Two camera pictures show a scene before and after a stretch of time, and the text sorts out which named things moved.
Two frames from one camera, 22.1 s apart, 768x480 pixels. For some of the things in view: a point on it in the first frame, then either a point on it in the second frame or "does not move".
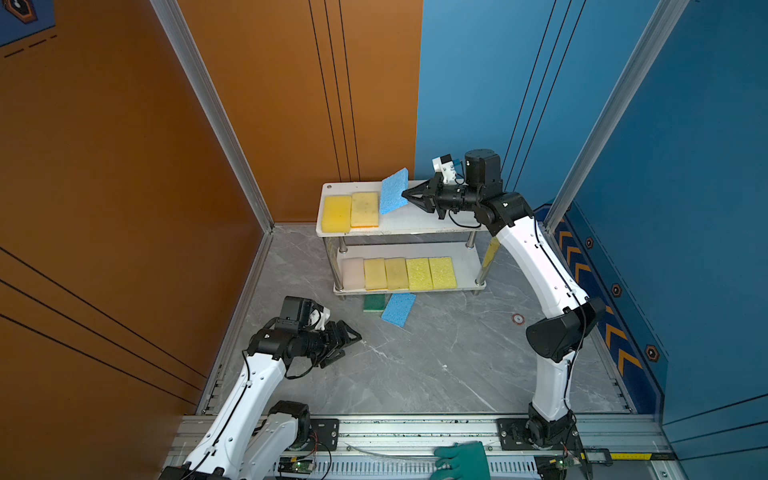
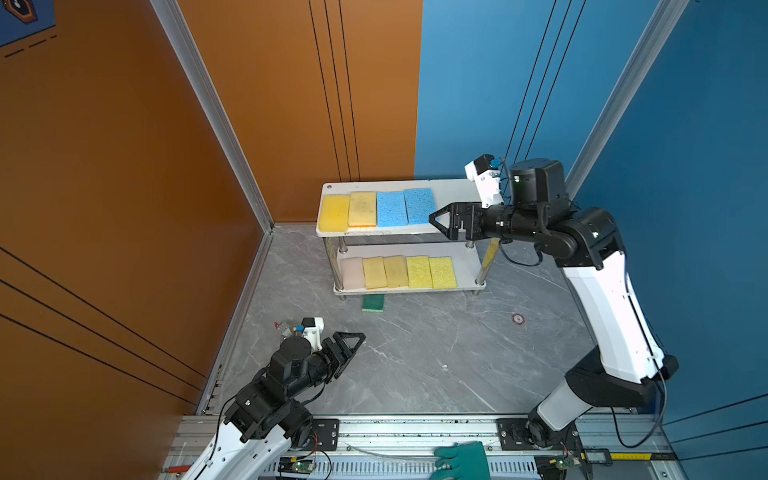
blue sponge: x=392 y=188 -> x=391 y=209
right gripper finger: x=424 y=191 -> x=452 y=231
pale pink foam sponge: x=353 y=274 does not move
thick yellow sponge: x=336 y=214 does not move
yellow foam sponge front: x=375 y=274 does not move
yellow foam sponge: x=396 y=274 does not move
